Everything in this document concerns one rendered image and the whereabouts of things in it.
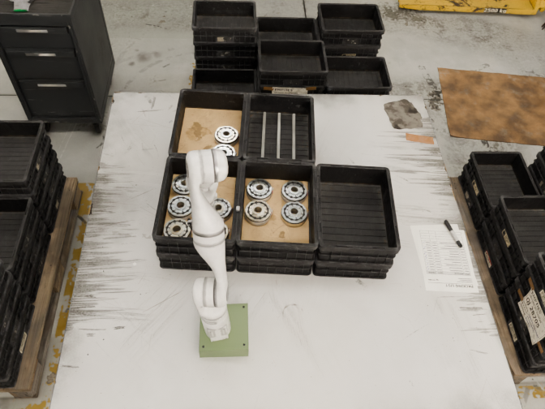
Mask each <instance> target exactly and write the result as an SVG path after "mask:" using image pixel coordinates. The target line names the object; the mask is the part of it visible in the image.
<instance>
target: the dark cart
mask: <svg viewBox="0 0 545 409"><path fill-rule="evenodd" d="M13 10H14V3H13V2H11V1H9V0H0V59H1V60H2V64H3V66H4V67H5V69H6V73H7V74H8V76H9V78H10V80H11V83H12V85H13V87H14V90H15V92H16V94H17V96H18V98H19V101H20V103H21V105H22V107H23V109H24V112H25V114H26V116H27V118H28V120H41V121H43V122H44V124H45V128H44V129H45V130H46V132H47V131H49V130H50V123H93V125H94V127H95V131H96V132H101V124H102V122H103V118H104V114H105V107H106V103H107V99H108V95H109V88H110V85H111V80H112V76H113V72H114V64H115V61H114V55H113V51H112V47H111V44H110V40H109V34H108V30H107V27H106V23H105V17H104V13H103V10H102V6H101V0H35V1H34V2H32V3H31V4H30V6H29V8H28V11H23V12H16V11H13Z"/></svg>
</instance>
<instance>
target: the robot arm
mask: <svg viewBox="0 0 545 409"><path fill-rule="evenodd" d="M186 169H187V178H186V185H187V189H188V190H189V192H190V198H191V216H192V220H191V219H190V218H188V219H187V225H188V226H189V227H190V229H191V230H192V233H193V243H194V246H195V249H196V250H197V252H198V253H199V254H200V255H201V256H202V258H203V259H204V260H205V261H206V262H207V263H208V265H209V266H210V267H211V269H212V271H213V273H214V275H215V277H198V278H197V279H196V280H195V281H194V283H193V286H192V296H193V300H194V303H195V306H196V308H197V311H198V313H199V314H200V317H201V320H202V323H203V326H204V330H205V333H206V334H207V336H208V337H209V338H210V340H211V342H214V341H218V340H222V339H227V338H229V336H228V335H229V333H230V329H231V326H230V318H229V313H228V309H227V302H228V299H229V285H228V279H227V272H226V265H225V224H224V217H221V216H220V214H219V213H218V212H217V211H216V207H215V203H214V200H216V199H217V193H216V190H217V186H218V183H219V182H221V181H224V180H225V179H226V177H227V174H228V162H227V157H226V155H225V153H224V151H223V150H221V149H202V150H193V151H190V152H188V153H187V156H186Z"/></svg>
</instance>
